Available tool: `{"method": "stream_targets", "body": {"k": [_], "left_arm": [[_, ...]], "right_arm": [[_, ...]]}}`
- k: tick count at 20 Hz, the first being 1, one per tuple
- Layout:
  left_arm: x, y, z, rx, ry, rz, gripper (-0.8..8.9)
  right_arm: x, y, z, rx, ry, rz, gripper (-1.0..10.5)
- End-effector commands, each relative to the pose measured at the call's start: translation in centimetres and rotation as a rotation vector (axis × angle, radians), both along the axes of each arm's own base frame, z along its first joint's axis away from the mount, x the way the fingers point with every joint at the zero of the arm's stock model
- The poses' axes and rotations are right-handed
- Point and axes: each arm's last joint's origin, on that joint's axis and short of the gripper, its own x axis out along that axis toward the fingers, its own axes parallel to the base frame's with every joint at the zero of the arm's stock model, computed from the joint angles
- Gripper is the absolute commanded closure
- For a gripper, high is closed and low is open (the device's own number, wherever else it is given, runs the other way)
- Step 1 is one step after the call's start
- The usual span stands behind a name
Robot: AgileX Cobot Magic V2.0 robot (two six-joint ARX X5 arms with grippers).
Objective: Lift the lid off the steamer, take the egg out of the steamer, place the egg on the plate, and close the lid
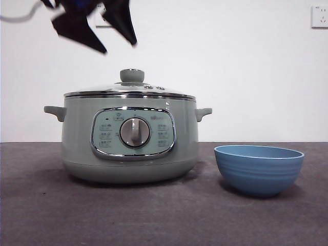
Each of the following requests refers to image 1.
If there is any glass lid with green knob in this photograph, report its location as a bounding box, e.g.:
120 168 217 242
63 68 195 99

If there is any blue ribbed bowl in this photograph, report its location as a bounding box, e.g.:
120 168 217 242
214 144 305 198

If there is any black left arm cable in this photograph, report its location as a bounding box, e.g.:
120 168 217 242
0 5 43 23

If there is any pale green electric steamer pot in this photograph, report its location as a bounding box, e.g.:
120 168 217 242
43 96 213 183

